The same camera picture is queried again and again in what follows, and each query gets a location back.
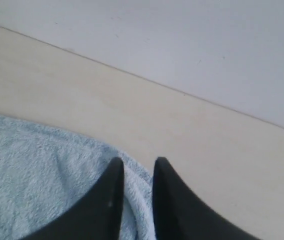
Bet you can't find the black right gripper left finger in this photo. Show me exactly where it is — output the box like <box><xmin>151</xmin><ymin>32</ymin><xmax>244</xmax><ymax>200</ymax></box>
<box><xmin>24</xmin><ymin>157</ymin><xmax>125</xmax><ymax>240</ymax></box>

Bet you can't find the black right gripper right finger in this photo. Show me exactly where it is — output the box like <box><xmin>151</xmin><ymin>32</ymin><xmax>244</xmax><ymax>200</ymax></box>
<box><xmin>152</xmin><ymin>156</ymin><xmax>284</xmax><ymax>240</ymax></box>

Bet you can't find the light blue fluffy towel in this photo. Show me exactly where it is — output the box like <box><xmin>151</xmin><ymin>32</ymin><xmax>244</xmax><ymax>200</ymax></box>
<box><xmin>0</xmin><ymin>115</ymin><xmax>156</xmax><ymax>240</ymax></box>

